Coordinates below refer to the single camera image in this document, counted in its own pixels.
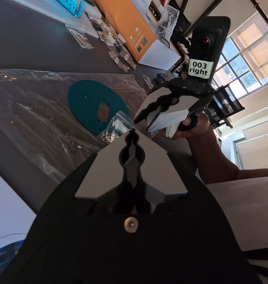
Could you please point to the blue metal bracket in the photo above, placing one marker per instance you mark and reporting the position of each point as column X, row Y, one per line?
column 71, row 5

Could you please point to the small labelled hardware bag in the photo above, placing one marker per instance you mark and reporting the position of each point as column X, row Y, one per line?
column 147, row 81

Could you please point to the window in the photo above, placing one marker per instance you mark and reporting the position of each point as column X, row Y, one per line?
column 242, row 73

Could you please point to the blue disc with rectangular slot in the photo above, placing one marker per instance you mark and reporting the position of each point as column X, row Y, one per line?
column 85, row 106

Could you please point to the clear plastic bag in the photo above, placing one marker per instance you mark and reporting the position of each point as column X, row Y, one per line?
column 167, row 20
column 36, row 133

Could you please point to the silver antistatic bag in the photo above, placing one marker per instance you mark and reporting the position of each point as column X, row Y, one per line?
column 161, row 77

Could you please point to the pile of small hardware bags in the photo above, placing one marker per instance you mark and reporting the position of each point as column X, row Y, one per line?
column 80, row 40

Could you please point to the orange and white cardboard box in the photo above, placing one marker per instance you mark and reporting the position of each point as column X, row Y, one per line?
column 129, row 26

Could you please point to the white foam sheet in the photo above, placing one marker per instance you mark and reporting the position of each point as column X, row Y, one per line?
column 47, row 8

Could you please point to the assembly instruction booklet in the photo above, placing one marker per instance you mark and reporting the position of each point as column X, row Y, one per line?
column 9, row 210

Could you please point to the person's right hand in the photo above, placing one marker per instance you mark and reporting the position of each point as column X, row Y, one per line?
column 203, row 124

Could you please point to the black office chair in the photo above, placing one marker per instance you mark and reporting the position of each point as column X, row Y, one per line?
column 225, row 104

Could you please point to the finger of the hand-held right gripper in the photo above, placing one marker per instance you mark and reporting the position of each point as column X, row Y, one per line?
column 169, row 115
column 156, row 97

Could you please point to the person's right forearm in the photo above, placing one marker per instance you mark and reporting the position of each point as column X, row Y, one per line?
column 209, row 159

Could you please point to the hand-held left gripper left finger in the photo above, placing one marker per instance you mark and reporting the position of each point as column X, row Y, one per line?
column 98, row 177

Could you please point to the small zip bag of screws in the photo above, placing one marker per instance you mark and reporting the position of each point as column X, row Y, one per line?
column 116, row 126

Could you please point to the grey desk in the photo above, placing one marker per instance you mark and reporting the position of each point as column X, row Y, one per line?
column 36, row 44

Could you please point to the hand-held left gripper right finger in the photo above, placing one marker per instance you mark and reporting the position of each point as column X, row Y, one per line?
column 165, row 175

